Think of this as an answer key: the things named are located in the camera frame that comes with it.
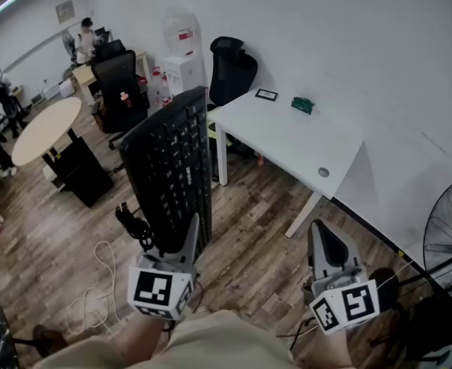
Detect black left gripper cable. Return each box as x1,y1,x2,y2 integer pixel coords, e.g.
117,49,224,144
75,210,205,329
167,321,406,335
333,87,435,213
163,277,204,332

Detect black floor fan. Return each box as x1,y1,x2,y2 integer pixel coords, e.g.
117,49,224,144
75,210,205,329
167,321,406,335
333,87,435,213
368,174,452,311

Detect person's left forearm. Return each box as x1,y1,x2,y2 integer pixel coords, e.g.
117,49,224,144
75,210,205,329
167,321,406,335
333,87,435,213
110,313,174,369

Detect black mesh office chair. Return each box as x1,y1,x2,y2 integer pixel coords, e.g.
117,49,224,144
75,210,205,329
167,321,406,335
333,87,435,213
207,35,259,111

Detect thin white cable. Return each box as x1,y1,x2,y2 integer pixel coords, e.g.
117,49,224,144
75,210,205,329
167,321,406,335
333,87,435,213
375,258,416,288

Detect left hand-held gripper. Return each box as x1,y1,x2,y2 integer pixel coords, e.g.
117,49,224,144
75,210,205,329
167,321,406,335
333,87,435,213
127,212,201,321

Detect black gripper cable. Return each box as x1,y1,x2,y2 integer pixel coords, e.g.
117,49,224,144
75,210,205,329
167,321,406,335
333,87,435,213
163,277,204,332
277,316,320,351

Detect person's beige shirt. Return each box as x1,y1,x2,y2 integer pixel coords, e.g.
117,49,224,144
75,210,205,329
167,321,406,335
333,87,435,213
33,308,301,369

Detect black framed picture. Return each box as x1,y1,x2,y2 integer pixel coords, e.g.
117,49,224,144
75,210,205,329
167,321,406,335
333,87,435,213
254,88,280,103

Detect white water dispenser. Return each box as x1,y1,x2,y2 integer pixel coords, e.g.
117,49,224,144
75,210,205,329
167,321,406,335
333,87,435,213
163,50,205,98

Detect clear jug with red handle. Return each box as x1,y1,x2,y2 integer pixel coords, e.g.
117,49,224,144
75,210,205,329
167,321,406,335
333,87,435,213
155,86,174,109
150,66,170,91

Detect grey wall poster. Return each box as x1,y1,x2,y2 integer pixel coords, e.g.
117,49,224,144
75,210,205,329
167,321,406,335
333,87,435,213
55,0,76,25

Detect person's right forearm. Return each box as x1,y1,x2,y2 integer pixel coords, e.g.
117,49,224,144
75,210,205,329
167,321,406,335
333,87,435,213
301,327,356,369

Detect small standing fan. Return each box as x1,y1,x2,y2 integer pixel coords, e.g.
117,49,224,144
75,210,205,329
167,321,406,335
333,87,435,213
61,31,78,59

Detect black high-back office chair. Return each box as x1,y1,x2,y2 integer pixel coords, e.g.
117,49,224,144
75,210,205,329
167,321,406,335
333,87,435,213
90,49,151,151

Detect beige desk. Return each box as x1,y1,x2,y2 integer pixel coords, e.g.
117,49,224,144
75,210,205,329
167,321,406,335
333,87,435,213
71,48,151,108

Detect thick white floor cable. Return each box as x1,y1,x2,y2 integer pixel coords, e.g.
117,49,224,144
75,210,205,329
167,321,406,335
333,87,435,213
64,240,128,338

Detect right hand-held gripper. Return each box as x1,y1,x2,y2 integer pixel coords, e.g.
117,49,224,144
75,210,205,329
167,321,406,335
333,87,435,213
307,218,381,336

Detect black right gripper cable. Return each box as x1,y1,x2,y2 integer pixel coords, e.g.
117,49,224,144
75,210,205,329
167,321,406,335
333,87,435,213
277,316,320,351

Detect white table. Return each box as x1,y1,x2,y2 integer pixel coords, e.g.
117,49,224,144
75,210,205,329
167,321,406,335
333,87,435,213
206,85,366,239

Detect black keyboard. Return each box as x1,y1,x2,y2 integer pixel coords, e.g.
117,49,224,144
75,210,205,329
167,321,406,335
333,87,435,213
118,85,214,263

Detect green packet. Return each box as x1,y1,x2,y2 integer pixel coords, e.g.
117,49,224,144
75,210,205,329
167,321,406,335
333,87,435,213
290,96,317,116

